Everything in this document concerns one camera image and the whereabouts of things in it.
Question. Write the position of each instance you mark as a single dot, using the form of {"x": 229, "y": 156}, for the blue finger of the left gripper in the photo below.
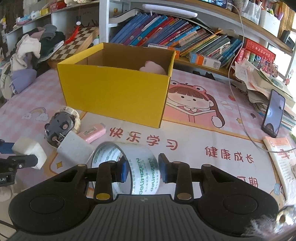
{"x": 6, "y": 147}

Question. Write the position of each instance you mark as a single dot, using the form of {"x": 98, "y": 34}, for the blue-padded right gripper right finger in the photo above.
{"x": 179, "y": 173}

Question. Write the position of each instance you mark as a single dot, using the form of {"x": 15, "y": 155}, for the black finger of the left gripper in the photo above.
{"x": 19, "y": 162}

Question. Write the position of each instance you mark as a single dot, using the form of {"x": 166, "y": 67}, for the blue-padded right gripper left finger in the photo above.
{"x": 109, "y": 172}

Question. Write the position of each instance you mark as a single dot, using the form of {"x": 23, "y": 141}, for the clear packing tape roll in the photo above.
{"x": 143, "y": 175}

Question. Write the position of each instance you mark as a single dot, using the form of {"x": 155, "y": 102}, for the pink eraser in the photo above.
{"x": 93, "y": 133}

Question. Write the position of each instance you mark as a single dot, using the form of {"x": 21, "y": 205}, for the white power adapter cube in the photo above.
{"x": 73, "y": 148}

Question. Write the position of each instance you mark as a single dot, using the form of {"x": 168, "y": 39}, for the grey toy car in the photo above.
{"x": 62, "y": 122}

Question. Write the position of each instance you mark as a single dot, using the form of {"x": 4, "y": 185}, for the pink plush toy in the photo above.
{"x": 151, "y": 67}

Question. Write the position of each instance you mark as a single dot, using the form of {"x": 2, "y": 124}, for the pink cartoon table mat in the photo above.
{"x": 236, "y": 148}

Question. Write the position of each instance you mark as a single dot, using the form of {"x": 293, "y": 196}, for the pile of clothes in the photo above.
{"x": 25, "y": 62}

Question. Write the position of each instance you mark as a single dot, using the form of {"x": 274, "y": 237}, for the yellow cardboard box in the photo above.
{"x": 105, "y": 79}

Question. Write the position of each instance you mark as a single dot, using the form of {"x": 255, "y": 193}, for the orange workbook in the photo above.
{"x": 283, "y": 158}

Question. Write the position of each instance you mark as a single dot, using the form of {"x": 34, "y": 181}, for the black smartphone standing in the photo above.
{"x": 273, "y": 115}

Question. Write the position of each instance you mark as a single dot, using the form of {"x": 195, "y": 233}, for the orange white small box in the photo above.
{"x": 204, "y": 61}

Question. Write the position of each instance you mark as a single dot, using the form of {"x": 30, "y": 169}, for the pile of papers and books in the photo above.
{"x": 259, "y": 85}

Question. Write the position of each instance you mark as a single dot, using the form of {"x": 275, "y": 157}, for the wooden chessboard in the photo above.
{"x": 81, "y": 42}

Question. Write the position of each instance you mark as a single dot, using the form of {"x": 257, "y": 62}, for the white shelf unit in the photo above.
{"x": 108, "y": 15}

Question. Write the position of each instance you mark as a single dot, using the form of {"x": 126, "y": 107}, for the red dictionary book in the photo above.
{"x": 259, "y": 50}

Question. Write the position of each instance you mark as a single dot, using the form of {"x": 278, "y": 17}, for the row of leaning books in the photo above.
{"x": 182, "y": 35}

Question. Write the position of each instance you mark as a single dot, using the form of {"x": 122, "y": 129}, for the white storage bin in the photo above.
{"x": 269, "y": 22}

